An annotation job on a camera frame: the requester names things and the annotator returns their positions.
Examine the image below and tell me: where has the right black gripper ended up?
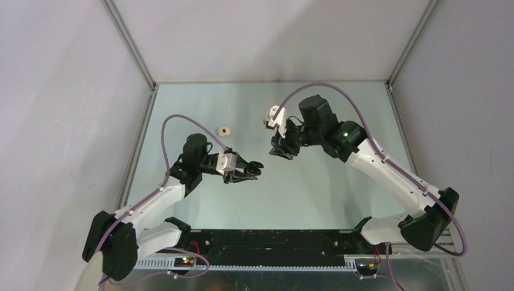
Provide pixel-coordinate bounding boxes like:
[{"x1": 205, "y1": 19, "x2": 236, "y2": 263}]
[{"x1": 270, "y1": 118, "x2": 323, "y2": 160}]

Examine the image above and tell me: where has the black earbud charging case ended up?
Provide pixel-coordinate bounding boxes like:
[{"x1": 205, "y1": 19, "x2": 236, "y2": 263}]
[{"x1": 244, "y1": 161, "x2": 264, "y2": 176}]

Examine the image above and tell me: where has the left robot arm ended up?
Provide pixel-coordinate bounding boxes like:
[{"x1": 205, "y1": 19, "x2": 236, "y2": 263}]
[{"x1": 82, "y1": 133, "x2": 264, "y2": 281}]

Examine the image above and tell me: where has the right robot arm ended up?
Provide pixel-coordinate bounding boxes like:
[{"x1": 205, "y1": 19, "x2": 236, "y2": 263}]
[{"x1": 264, "y1": 95, "x2": 459, "y2": 253}]

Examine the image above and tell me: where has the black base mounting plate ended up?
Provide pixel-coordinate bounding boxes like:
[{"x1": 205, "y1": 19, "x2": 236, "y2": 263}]
[{"x1": 153, "y1": 229, "x2": 392, "y2": 268}]

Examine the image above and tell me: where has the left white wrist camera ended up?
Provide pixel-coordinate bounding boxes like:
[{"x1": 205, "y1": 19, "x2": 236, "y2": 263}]
[{"x1": 216, "y1": 151, "x2": 238, "y2": 177}]

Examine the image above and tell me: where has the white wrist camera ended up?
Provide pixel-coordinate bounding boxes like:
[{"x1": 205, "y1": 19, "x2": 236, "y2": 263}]
[
  {"x1": 263, "y1": 105, "x2": 287, "y2": 138},
  {"x1": 216, "y1": 151, "x2": 238, "y2": 177}
]

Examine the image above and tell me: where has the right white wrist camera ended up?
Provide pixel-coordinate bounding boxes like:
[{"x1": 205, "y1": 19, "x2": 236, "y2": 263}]
[{"x1": 263, "y1": 105, "x2": 287, "y2": 138}]

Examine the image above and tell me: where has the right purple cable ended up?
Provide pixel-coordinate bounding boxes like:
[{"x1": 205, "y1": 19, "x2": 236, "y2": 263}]
[{"x1": 271, "y1": 82, "x2": 469, "y2": 291}]

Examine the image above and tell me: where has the purple cable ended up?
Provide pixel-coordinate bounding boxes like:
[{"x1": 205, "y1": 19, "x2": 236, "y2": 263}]
[
  {"x1": 94, "y1": 114, "x2": 234, "y2": 284},
  {"x1": 271, "y1": 82, "x2": 469, "y2": 291}
]

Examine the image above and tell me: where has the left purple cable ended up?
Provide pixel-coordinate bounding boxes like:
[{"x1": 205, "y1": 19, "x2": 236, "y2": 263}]
[{"x1": 94, "y1": 114, "x2": 234, "y2": 284}]

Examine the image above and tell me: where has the aluminium frame rail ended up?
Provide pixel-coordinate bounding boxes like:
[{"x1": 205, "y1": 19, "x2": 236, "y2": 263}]
[{"x1": 91, "y1": 229, "x2": 459, "y2": 274}]

